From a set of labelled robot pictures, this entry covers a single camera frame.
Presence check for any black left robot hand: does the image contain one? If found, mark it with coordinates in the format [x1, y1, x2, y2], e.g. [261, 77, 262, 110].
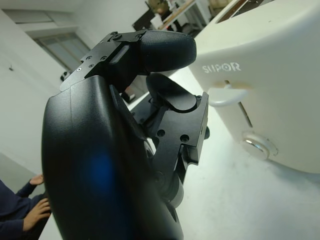
[41, 29, 211, 240]

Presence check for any bystander bare hand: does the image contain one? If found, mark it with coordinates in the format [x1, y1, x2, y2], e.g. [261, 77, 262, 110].
[29, 173, 47, 187]
[22, 198, 53, 232]

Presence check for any white toaster lever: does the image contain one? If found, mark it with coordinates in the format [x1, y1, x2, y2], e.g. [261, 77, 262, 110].
[208, 83, 251, 109]

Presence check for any clear toaster knob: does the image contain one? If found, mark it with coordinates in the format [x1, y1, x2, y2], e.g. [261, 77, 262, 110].
[240, 130, 280, 161]

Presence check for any cream white toaster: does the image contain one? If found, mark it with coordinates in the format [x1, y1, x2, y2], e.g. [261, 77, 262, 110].
[188, 0, 320, 175]

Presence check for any person in navy sweater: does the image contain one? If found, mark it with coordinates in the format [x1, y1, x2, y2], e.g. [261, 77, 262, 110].
[0, 178, 51, 240]

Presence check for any grey framed window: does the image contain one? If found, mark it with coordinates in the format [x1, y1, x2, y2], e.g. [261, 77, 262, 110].
[1, 9, 91, 71]

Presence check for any background storage shelf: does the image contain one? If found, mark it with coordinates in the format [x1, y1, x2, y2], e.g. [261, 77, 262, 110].
[131, 0, 209, 34]

